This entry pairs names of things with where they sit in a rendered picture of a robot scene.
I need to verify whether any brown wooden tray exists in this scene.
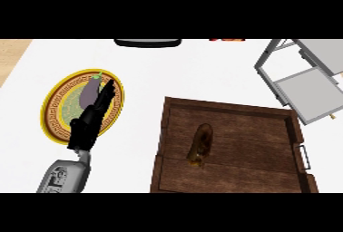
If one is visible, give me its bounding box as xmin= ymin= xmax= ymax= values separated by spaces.
xmin=149 ymin=96 xmax=321 ymax=194

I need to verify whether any purple eggplant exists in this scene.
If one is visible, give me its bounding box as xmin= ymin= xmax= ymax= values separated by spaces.
xmin=79 ymin=72 xmax=105 ymax=109

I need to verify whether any brown yellow squash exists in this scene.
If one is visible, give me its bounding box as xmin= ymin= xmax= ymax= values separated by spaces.
xmin=185 ymin=122 xmax=215 ymax=169

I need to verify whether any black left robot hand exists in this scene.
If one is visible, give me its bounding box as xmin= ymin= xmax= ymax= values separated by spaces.
xmin=65 ymin=78 xmax=117 ymax=152

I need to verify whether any black rounded appliance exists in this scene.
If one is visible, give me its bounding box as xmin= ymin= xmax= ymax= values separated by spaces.
xmin=113 ymin=38 xmax=183 ymax=49

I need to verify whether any yellow patterned round plate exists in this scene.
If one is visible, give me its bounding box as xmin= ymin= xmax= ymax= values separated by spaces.
xmin=39 ymin=68 xmax=126 ymax=146

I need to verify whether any red orange object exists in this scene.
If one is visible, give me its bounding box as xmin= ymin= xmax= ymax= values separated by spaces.
xmin=209 ymin=38 xmax=247 ymax=43

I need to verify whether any grey metal tiered shelf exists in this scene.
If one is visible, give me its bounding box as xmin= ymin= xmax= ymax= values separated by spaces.
xmin=253 ymin=38 xmax=343 ymax=126

